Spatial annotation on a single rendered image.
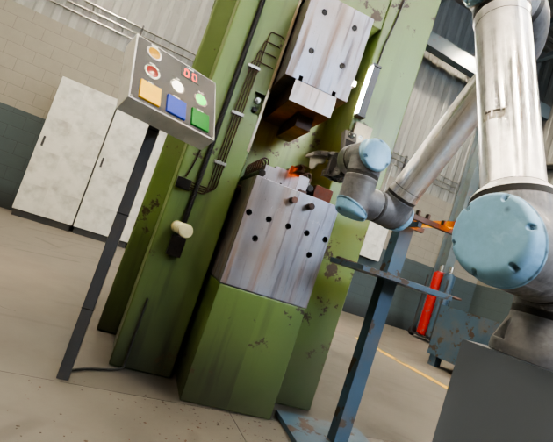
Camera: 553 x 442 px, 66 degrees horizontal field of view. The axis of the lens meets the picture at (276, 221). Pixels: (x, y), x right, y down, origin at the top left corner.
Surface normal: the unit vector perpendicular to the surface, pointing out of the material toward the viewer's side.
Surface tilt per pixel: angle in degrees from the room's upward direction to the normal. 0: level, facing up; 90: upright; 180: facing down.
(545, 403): 90
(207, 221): 90
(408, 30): 90
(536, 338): 70
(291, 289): 90
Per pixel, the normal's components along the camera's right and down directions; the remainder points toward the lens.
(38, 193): 0.36, 0.04
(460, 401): -0.70, -0.29
